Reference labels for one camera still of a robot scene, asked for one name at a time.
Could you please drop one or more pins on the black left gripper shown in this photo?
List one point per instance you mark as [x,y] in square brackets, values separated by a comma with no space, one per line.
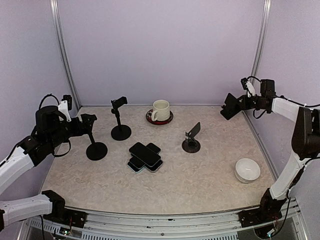
[87,127]

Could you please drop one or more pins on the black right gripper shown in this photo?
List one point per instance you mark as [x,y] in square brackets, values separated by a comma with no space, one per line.
[245,103]

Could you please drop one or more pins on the black folding phone stand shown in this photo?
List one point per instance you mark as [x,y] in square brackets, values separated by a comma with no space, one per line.
[231,107]

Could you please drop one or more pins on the tall black clamp phone stand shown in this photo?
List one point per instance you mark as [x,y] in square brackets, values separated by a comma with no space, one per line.
[120,132]

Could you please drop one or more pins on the black plate phone stand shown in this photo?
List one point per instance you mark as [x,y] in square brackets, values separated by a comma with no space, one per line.
[190,144]

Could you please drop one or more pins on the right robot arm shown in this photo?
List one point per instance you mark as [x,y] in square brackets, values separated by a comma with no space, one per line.
[305,145]

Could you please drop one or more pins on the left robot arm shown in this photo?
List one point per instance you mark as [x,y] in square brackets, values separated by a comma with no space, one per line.
[23,171]

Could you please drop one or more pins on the short black phone stand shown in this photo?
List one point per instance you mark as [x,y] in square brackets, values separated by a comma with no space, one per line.
[96,150]

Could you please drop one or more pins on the light blue bottom phone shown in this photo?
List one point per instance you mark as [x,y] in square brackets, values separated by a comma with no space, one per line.
[135,169]

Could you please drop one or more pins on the black phone crossing stack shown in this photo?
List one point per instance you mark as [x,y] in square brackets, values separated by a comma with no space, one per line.
[153,148]

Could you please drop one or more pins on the white bowl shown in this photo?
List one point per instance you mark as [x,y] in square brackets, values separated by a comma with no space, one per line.
[247,170]

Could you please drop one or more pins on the white ceramic mug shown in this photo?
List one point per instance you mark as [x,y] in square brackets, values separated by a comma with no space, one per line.
[160,110]

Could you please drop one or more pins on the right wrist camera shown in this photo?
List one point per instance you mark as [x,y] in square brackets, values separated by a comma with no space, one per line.
[248,86]

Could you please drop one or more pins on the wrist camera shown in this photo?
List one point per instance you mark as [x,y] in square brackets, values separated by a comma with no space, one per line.
[65,106]
[248,86]

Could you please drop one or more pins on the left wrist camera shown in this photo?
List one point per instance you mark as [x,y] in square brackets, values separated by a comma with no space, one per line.
[65,106]

